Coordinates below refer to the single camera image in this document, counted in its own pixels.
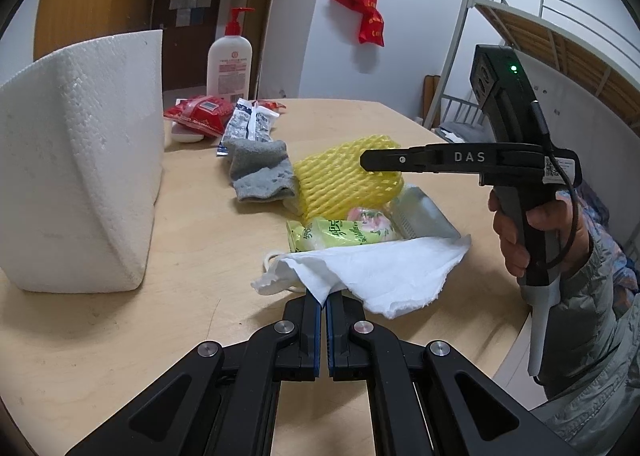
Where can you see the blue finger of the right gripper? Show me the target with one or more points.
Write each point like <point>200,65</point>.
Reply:
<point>481,158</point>

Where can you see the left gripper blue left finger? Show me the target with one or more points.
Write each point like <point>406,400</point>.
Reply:
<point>217,400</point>

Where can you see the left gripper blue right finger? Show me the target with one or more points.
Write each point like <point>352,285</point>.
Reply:
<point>428,400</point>

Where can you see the blue surgical face mask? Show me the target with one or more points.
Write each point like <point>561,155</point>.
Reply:
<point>415,215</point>

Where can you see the white paper tissue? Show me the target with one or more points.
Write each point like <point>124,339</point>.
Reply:
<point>391,279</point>

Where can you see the yellow foam fruit net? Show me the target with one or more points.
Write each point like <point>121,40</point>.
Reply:
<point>332,182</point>

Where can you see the grey sock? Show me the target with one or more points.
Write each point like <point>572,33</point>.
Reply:
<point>260,172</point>

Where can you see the grey jacket right forearm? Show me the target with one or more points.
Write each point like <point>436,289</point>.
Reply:
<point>590,369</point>

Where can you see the person's right hand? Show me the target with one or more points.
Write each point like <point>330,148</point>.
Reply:
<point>549,227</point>

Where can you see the metal bunk bed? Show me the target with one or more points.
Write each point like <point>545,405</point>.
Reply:
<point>560,34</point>

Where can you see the red hanging bags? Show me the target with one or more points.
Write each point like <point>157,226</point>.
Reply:
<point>362,1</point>

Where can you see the small red snack packet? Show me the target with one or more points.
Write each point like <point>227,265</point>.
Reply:
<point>274,106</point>

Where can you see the silver blue sachet pack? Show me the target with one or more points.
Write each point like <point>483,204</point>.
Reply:
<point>249,121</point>

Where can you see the white lotion pump bottle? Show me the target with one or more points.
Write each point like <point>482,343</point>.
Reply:
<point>229,61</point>

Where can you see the red wet wipes pack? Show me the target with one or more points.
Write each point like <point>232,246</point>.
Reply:
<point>206,115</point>

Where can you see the white styrofoam box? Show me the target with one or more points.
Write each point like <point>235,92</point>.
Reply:
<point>82,144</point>

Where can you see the dark brown entrance door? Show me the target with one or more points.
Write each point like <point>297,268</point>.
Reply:
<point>189,28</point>

